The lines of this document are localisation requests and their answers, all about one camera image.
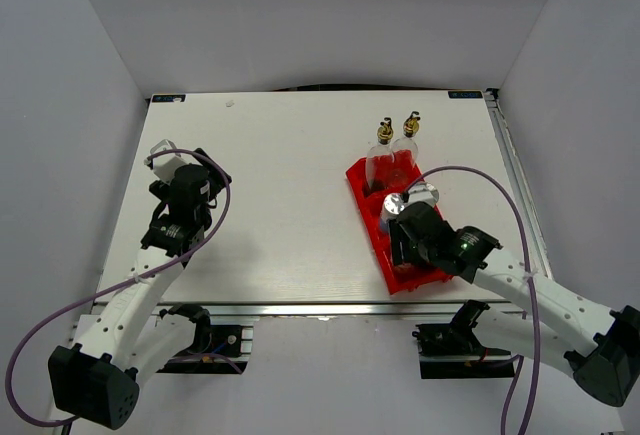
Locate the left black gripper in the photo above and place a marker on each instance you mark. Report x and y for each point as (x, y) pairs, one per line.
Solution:
(216, 180)

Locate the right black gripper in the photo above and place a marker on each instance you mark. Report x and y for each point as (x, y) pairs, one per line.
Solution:
(397, 235)

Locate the blue-label spice shaker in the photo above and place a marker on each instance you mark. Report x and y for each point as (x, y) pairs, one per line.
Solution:
(392, 205)

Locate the silver-lid white shaker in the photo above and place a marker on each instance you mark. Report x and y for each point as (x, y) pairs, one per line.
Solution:
(423, 192)

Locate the clear glass bottle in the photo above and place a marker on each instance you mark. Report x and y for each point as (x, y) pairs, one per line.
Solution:
(405, 151)

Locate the dark-sauce glass bottle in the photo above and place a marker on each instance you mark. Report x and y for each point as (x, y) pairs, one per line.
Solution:
(379, 159)

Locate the white-lid chili jar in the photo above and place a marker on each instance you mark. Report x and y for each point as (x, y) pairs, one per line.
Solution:
(404, 271)

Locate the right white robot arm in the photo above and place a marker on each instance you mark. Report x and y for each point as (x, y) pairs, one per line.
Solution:
(595, 345)

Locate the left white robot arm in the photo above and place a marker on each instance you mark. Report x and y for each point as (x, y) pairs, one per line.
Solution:
(100, 377)

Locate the red plastic divided tray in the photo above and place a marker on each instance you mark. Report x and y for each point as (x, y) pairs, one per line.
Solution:
(369, 206)

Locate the black logo sticker left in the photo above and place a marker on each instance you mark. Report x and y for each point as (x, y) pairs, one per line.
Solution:
(168, 98)

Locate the black logo sticker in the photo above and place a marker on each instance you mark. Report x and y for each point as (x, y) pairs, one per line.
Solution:
(465, 94)
(168, 98)

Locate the black logo sticker right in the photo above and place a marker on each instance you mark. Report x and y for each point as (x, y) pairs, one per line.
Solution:
(465, 94)

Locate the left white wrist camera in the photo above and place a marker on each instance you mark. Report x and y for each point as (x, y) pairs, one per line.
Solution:
(165, 166)

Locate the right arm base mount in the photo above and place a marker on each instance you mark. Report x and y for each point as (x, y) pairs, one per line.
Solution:
(451, 351)

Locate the aluminium table frame rail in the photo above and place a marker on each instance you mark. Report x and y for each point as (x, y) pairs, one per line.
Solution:
(334, 352)

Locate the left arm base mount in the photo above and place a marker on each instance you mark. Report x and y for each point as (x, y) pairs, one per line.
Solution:
(219, 347)

